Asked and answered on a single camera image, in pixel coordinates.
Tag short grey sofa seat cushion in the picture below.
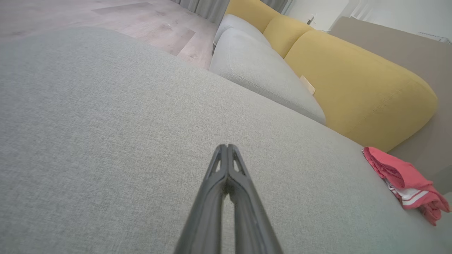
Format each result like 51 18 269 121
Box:
213 14 272 48

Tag wide yellow sofa back cushion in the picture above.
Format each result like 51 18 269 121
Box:
284 29 438 153

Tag beige paper tag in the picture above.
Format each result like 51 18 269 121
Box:
299 75 316 96

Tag yellow and grey sofa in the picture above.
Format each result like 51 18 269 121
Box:
0 26 452 254

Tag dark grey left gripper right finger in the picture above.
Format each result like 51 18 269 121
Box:
228 144 284 254

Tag narrow yellow sofa back cushion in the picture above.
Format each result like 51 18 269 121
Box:
262 15 315 59

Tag red shorts with white stripe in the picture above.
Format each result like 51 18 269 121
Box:
362 146 451 226

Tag yellow sofa armrest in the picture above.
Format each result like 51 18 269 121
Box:
225 0 281 34

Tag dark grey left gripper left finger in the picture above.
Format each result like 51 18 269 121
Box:
174 144 228 254

